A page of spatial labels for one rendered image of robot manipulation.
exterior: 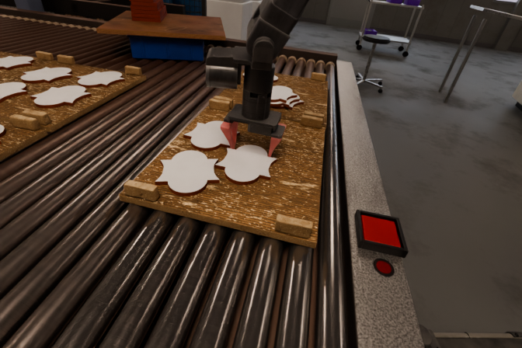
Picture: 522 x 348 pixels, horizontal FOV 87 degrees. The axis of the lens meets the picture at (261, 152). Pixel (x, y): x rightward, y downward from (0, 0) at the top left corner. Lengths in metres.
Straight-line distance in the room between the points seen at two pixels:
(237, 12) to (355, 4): 5.96
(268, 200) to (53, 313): 0.33
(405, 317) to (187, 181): 0.40
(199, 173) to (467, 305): 1.58
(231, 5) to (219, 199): 4.05
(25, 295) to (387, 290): 0.49
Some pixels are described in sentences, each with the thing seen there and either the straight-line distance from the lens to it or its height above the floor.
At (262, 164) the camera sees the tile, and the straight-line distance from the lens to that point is 0.58.
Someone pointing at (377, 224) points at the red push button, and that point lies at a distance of 0.55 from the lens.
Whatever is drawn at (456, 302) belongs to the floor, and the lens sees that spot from 1.84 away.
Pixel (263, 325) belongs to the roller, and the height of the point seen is 0.92.
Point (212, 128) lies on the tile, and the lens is 0.70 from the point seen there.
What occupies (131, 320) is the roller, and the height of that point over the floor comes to 0.92.
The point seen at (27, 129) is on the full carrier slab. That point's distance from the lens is 0.82.
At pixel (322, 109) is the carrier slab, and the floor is 0.94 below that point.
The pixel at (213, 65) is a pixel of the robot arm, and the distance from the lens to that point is 0.52.
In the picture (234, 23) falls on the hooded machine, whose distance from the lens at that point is 4.46.
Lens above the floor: 1.29
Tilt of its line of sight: 33 degrees down
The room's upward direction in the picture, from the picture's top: 6 degrees clockwise
